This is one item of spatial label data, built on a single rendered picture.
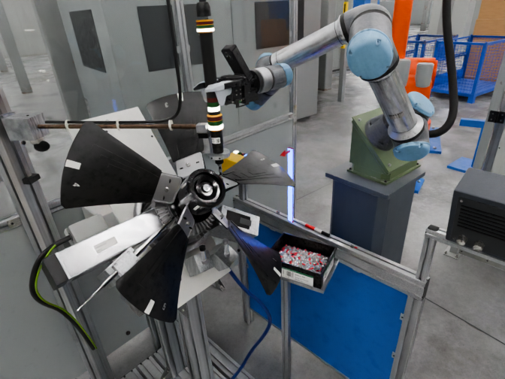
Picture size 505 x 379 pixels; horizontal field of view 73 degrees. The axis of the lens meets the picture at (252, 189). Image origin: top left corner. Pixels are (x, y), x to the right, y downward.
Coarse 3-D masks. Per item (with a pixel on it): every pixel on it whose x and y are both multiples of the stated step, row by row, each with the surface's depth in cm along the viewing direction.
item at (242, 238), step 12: (228, 228) 98; (240, 240) 99; (252, 240) 108; (252, 252) 100; (264, 252) 107; (276, 252) 114; (252, 264) 96; (264, 264) 100; (276, 264) 107; (264, 276) 97; (276, 276) 102; (264, 288) 94
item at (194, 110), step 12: (168, 96) 110; (192, 96) 110; (156, 108) 109; (168, 108) 109; (192, 108) 108; (204, 108) 108; (180, 120) 107; (192, 120) 106; (204, 120) 106; (168, 132) 107; (180, 132) 106; (192, 132) 105; (168, 144) 106; (180, 144) 104; (192, 144) 104; (180, 156) 104
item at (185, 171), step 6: (192, 156) 103; (198, 156) 102; (180, 162) 104; (192, 162) 102; (198, 162) 102; (186, 168) 103; (192, 168) 102; (198, 168) 101; (180, 174) 103; (186, 174) 102
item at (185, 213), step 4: (184, 208) 93; (188, 208) 95; (184, 212) 93; (188, 212) 96; (180, 216) 92; (184, 216) 94; (188, 216) 96; (180, 220) 92; (184, 220) 94; (188, 220) 96; (192, 220) 99; (180, 224) 92; (184, 224) 94; (192, 224) 100; (184, 228) 95; (188, 228) 97; (188, 232) 98; (188, 236) 98
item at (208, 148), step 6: (198, 126) 97; (204, 126) 97; (198, 132) 98; (204, 132) 98; (204, 138) 99; (210, 138) 101; (204, 144) 100; (210, 144) 101; (204, 150) 101; (210, 150) 101; (228, 150) 102; (210, 156) 99; (216, 156) 99; (222, 156) 99; (228, 156) 101
